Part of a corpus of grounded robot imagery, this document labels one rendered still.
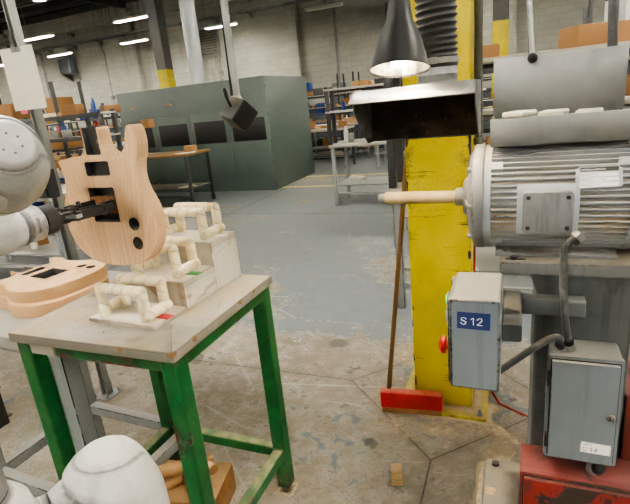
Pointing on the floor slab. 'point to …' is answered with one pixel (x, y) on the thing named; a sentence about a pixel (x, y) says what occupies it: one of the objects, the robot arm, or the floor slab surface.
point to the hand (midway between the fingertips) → (103, 204)
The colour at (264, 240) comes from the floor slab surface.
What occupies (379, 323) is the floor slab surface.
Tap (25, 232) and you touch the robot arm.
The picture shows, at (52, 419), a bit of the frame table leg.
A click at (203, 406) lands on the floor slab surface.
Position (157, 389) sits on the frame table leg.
